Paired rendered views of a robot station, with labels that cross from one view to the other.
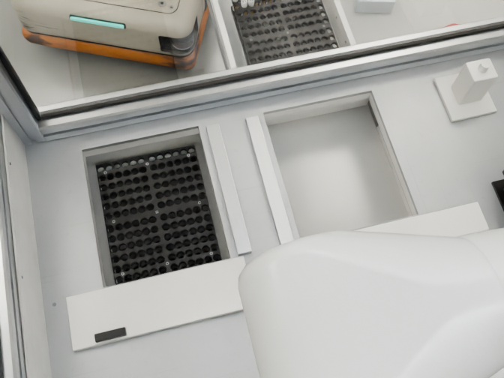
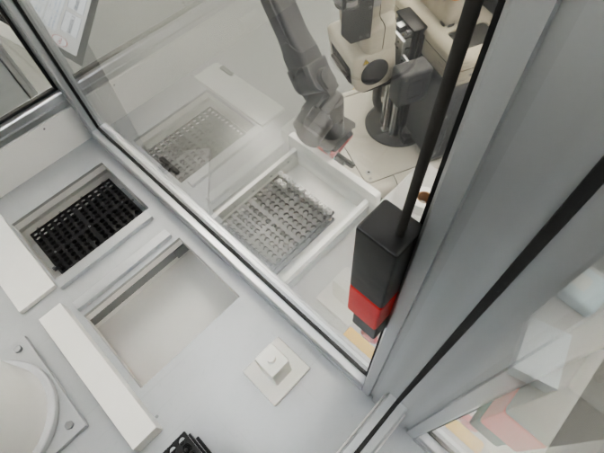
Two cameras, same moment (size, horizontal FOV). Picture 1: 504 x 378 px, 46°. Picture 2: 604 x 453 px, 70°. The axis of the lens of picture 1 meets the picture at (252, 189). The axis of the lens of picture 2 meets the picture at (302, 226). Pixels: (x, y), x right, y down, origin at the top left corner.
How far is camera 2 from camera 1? 82 cm
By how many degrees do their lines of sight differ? 30
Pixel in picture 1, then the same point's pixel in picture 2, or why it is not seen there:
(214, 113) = (163, 211)
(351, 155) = not seen: hidden behind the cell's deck
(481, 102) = (275, 386)
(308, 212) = (153, 321)
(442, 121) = (241, 365)
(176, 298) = (11, 264)
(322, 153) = (208, 305)
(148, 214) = (85, 222)
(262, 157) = (137, 255)
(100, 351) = not seen: outside the picture
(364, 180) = not seen: hidden behind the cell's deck
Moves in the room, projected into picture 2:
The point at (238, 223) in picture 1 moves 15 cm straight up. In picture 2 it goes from (78, 269) to (37, 233)
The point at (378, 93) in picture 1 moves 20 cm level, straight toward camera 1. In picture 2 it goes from (239, 302) to (139, 317)
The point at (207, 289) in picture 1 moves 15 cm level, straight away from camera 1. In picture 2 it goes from (22, 277) to (86, 233)
